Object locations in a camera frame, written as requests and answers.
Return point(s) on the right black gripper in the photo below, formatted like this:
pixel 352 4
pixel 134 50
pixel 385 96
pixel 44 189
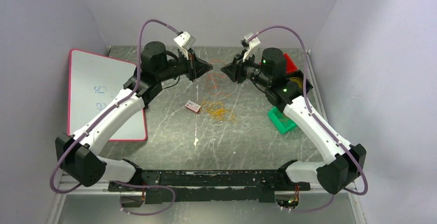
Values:
pixel 234 70

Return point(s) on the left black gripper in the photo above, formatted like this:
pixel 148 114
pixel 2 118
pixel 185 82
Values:
pixel 196 67

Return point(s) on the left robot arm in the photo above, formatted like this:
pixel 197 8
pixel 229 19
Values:
pixel 77 154

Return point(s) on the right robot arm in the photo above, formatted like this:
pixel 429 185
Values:
pixel 342 162

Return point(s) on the small red white box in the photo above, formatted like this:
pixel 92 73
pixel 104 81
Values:
pixel 192 106

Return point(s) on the red plastic bin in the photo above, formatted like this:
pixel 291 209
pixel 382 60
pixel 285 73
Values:
pixel 291 67

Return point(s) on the black plastic bin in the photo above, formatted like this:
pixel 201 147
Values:
pixel 298 78

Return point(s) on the green plastic bin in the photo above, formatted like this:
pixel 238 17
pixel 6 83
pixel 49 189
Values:
pixel 281 121

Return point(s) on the white board pink rim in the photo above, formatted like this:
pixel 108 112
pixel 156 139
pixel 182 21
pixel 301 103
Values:
pixel 94 81

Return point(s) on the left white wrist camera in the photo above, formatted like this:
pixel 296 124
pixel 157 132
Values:
pixel 184 40

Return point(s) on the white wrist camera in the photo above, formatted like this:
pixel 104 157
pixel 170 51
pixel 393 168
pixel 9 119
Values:
pixel 184 40
pixel 250 43

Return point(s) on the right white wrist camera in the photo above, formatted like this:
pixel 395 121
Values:
pixel 250 43

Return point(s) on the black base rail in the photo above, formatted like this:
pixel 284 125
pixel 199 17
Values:
pixel 195 186

